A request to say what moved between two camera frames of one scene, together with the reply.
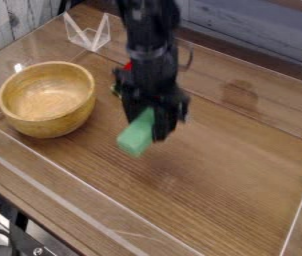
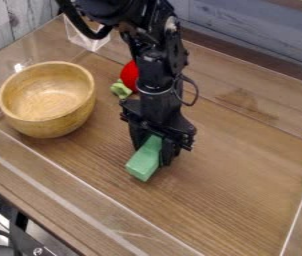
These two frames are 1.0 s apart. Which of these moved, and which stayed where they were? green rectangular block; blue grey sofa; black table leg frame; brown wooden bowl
Moved: green rectangular block
Stayed: brown wooden bowl; black table leg frame; blue grey sofa
